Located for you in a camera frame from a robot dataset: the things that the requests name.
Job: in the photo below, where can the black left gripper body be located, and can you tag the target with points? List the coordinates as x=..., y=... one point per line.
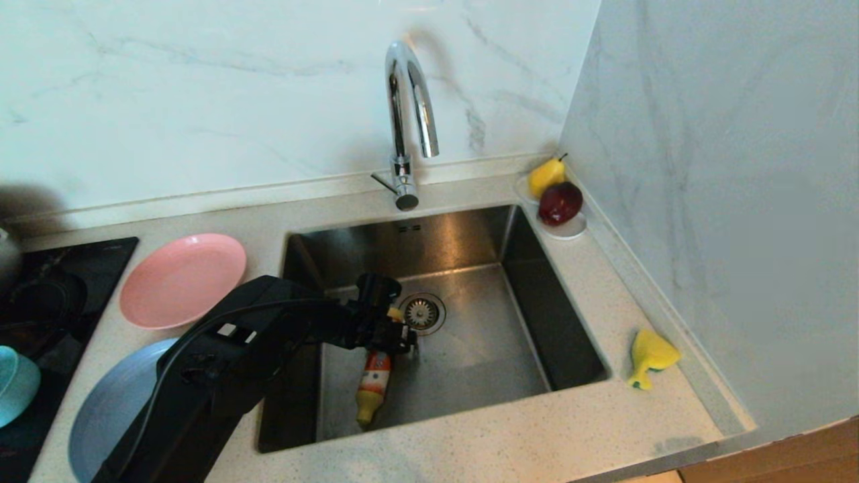
x=372, y=312

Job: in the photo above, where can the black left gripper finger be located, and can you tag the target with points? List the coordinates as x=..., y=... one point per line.
x=399, y=337

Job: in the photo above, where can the orange dish soap bottle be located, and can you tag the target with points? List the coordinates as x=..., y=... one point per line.
x=374, y=386

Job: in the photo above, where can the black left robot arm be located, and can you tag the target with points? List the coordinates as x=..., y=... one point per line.
x=221, y=376

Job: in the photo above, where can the metal sink drain strainer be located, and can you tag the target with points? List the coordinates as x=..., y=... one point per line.
x=426, y=314

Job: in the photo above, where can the stainless steel sink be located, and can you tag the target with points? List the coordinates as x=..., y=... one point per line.
x=483, y=376

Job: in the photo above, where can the yellow sponge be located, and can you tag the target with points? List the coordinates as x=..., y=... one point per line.
x=654, y=352

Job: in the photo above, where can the chrome gooseneck faucet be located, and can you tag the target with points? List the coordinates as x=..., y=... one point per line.
x=401, y=168

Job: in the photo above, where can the pink plate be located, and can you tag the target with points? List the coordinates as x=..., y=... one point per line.
x=181, y=282

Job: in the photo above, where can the small white dish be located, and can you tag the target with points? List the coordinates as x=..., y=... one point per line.
x=569, y=232

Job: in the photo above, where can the dark red apple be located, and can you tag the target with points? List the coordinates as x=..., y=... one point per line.
x=560, y=203

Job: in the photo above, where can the yellow pear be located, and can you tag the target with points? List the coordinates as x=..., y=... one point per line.
x=545, y=178

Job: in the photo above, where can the blue plate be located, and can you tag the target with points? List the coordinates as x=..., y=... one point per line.
x=114, y=409

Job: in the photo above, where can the black glass cooktop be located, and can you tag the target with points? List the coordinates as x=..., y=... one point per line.
x=80, y=268

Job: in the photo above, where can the teal cup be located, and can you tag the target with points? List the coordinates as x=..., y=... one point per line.
x=17, y=386

